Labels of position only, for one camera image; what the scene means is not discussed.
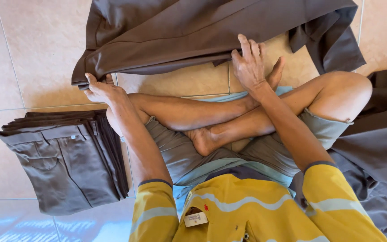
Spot person's left leg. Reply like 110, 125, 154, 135
106, 56, 286, 136

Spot person's right hand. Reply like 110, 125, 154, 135
231, 34, 268, 99

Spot person's right leg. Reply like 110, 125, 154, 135
184, 71, 373, 157

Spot stack of folded brown trousers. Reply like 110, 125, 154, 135
0, 109, 130, 216

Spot yellow striped shirt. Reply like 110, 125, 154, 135
129, 161, 387, 242

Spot person's left hand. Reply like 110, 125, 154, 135
84, 73, 129, 106

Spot person's leg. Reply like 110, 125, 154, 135
184, 71, 373, 157
106, 56, 286, 136

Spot grey shorts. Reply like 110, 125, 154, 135
144, 108, 354, 186

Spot heap of loose brown trousers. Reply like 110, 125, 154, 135
289, 44, 387, 242

